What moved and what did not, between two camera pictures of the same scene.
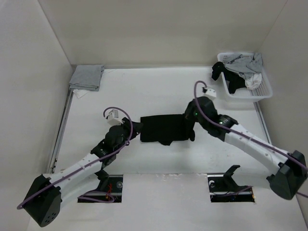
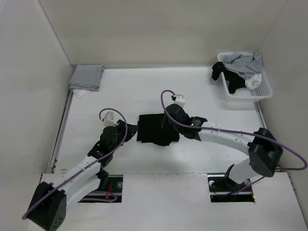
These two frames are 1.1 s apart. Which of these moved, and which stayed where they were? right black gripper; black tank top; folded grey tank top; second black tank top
Moved: right black gripper
Stayed: second black tank top; folded grey tank top; black tank top
